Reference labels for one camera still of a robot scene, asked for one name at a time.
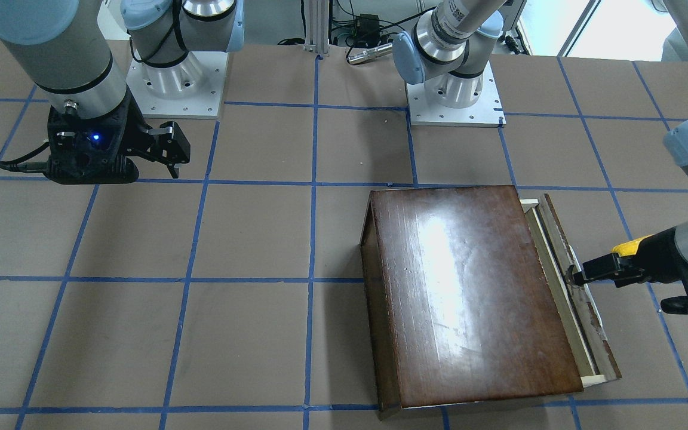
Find dark brown wooden drawer cabinet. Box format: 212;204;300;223
360;185;584;420

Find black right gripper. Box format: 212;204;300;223
44;96;191;185

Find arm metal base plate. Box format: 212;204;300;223
126;51;230;119
405;62;507;127

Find silver cylinder tool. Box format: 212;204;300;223
346;42;393;66

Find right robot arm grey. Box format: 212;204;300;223
0;1;245;185

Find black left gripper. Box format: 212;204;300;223
571;228;688;315

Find black device with cables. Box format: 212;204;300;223
354;14;380;36

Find yellow corn cob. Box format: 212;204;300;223
610;235;652;257

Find light wood drawer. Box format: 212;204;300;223
520;193;622;390

